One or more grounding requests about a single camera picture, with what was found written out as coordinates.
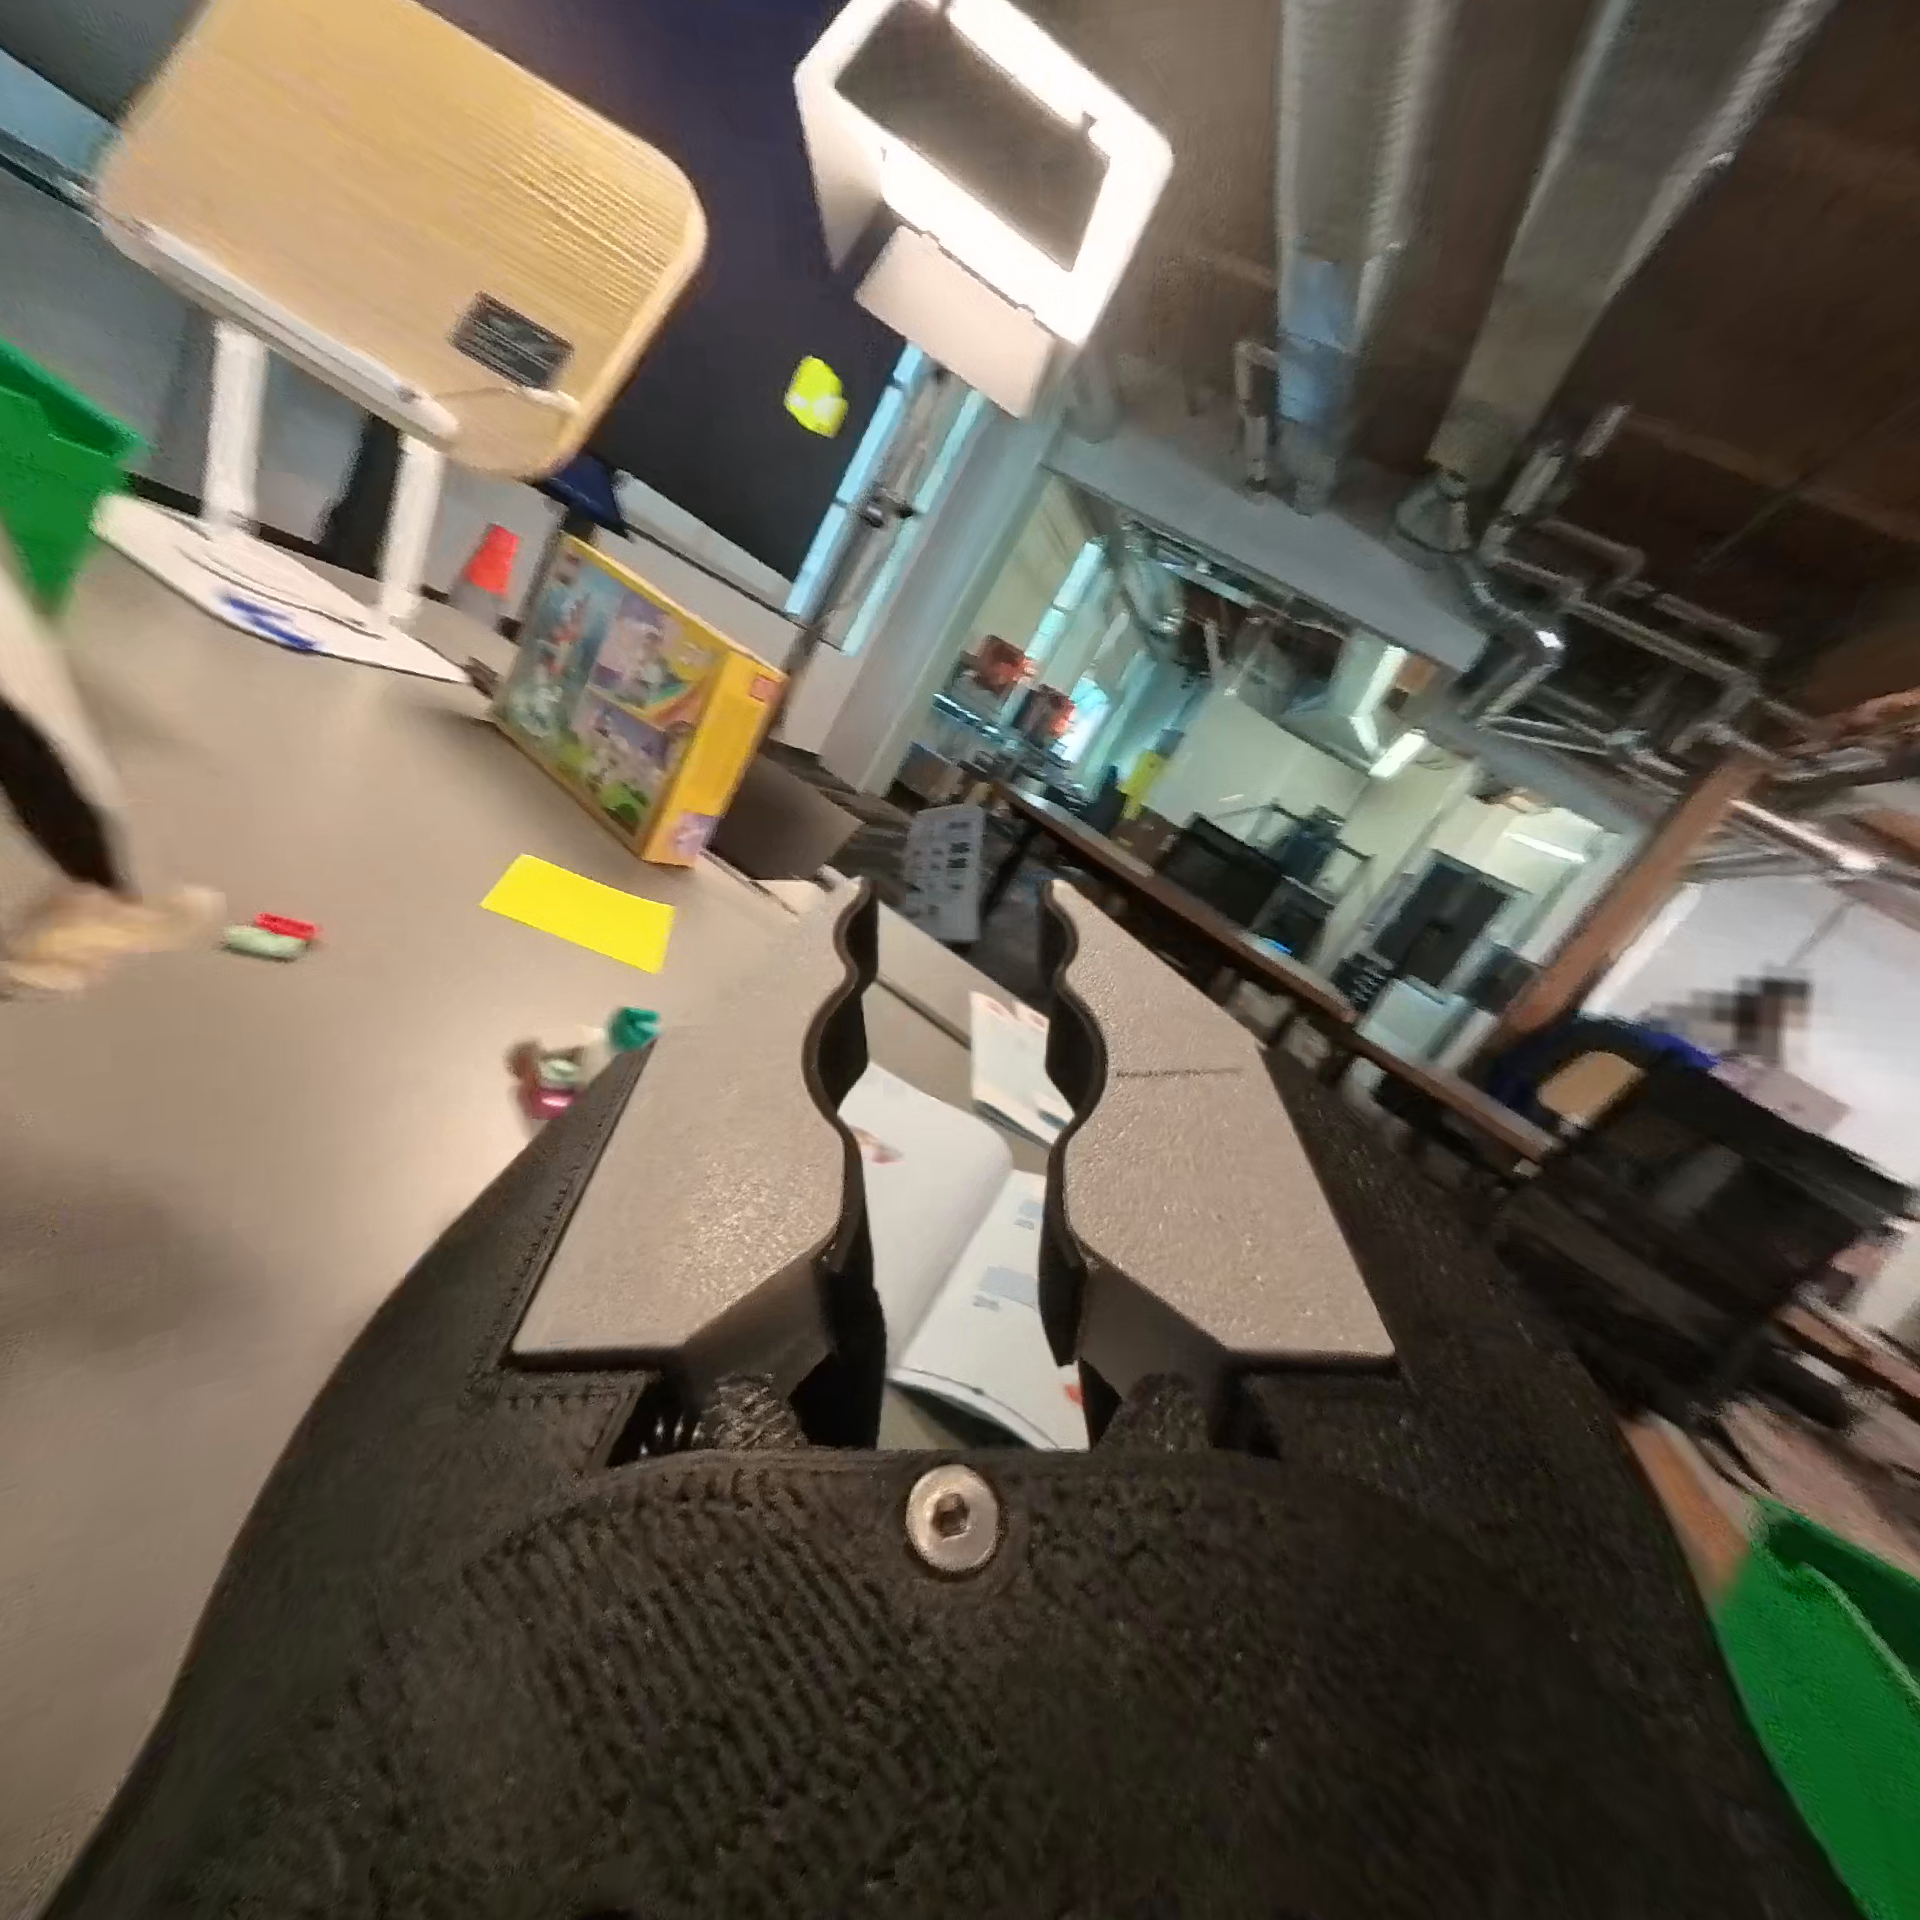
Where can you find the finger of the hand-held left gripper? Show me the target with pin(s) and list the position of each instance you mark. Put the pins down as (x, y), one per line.
(106, 934)

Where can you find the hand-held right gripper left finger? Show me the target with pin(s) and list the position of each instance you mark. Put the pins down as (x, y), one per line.
(691, 1200)

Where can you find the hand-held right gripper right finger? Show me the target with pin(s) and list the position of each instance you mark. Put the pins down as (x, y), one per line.
(1231, 1200)

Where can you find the red and green lego piece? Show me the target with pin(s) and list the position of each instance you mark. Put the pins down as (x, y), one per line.
(273, 936)

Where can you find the white lego unicorn model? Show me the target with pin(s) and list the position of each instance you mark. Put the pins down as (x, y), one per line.
(578, 1059)

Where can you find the lego instruction booklet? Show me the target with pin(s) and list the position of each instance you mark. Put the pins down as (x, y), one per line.
(960, 1200)

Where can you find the yellow lego set box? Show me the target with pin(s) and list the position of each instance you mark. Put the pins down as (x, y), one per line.
(630, 704)

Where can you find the long dark table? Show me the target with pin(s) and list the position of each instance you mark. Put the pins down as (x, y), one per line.
(1275, 960)

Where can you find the white sheet with blue marks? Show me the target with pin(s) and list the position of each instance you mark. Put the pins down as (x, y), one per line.
(283, 600)

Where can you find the green plastic bin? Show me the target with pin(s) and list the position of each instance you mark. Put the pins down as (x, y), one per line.
(54, 464)
(1823, 1694)

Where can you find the yellow paper sheet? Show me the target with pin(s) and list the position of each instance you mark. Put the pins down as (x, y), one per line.
(578, 912)

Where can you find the dark grey box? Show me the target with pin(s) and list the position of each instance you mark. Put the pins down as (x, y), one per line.
(780, 822)

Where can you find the white printed sign sheet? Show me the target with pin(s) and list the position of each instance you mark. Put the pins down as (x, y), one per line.
(948, 874)

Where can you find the red cup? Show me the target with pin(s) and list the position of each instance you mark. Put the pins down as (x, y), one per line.
(488, 560)

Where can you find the wooden-top white stand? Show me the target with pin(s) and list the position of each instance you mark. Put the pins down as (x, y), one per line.
(390, 195)

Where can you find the yellow sticker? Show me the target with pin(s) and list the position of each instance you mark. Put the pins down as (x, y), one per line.
(815, 398)

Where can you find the white studio light panel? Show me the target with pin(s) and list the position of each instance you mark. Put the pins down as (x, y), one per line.
(975, 166)

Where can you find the wooden support post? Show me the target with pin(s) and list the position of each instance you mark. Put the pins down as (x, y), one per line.
(1635, 901)

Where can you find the ribbed metal ceiling duct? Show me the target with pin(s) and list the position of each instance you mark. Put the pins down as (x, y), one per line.
(1348, 224)

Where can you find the smooth metal ceiling duct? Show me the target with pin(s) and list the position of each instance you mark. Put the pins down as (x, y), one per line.
(1622, 224)

